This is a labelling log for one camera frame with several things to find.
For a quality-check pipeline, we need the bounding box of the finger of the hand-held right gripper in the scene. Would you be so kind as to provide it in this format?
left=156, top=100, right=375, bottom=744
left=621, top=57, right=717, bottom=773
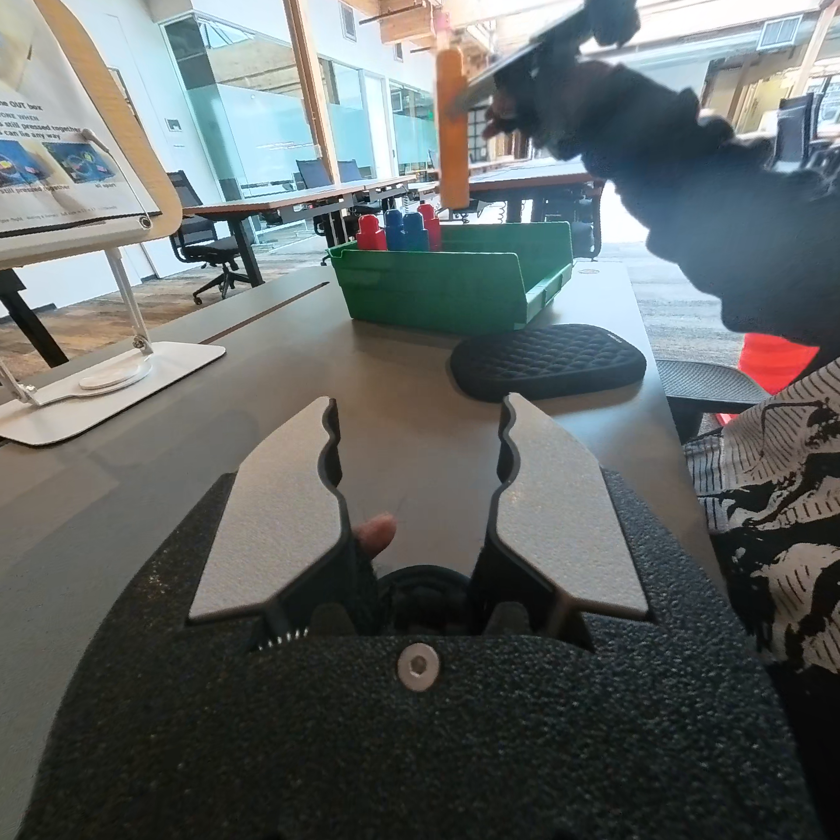
left=444, top=0, right=586, bottom=32
left=458, top=38, right=560, bottom=114

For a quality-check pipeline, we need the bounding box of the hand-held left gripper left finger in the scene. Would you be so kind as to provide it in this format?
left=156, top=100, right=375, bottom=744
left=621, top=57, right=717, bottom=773
left=188, top=395, right=358, bottom=624

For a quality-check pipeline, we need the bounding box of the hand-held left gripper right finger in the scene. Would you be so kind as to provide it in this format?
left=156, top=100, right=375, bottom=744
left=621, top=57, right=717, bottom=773
left=484, top=392, right=652, bottom=621

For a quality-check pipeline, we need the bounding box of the orange mega block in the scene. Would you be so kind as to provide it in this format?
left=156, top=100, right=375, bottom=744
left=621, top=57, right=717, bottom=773
left=436, top=16, right=471, bottom=208

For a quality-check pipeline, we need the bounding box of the green plastic bin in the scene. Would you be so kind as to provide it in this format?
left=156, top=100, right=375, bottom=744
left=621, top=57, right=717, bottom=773
left=326, top=221, right=575, bottom=331

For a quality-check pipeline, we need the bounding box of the person's right hand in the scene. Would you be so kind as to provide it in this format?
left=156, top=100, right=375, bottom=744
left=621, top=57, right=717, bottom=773
left=484, top=62, right=613, bottom=162

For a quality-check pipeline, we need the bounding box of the person's left hand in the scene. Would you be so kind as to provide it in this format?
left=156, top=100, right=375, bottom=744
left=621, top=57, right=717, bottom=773
left=350, top=513, right=399, bottom=560

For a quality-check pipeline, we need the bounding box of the brown top office desk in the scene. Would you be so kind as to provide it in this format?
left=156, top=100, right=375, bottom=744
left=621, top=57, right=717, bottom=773
left=430, top=157, right=605, bottom=260
left=182, top=175, right=418, bottom=290

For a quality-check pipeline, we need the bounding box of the black quilted wrist rest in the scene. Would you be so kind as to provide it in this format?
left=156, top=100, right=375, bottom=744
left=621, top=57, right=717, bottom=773
left=450, top=323, right=648, bottom=403

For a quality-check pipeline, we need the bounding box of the ceiling air vent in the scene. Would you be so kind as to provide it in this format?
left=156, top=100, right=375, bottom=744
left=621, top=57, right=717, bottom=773
left=755, top=14, right=805, bottom=52

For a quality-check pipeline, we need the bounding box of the black mesh chair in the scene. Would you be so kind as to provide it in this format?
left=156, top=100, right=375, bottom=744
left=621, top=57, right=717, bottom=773
left=656, top=359, right=772, bottom=444

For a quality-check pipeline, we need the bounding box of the person's patterned shirt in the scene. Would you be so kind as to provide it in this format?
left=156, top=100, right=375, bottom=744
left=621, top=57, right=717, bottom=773
left=682, top=357, right=840, bottom=677

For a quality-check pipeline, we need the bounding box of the black office chair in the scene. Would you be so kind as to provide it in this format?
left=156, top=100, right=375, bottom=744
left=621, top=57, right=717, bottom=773
left=774, top=92, right=818, bottom=172
left=294, top=157, right=336, bottom=191
left=166, top=171, right=257, bottom=306

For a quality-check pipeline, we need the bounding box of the red plastic object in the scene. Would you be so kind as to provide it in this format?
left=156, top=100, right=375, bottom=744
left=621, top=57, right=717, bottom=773
left=715, top=331, right=821, bottom=427

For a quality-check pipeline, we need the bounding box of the instruction sheet on stand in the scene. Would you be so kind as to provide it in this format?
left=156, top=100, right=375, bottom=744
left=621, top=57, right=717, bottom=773
left=0, top=0, right=182, bottom=270

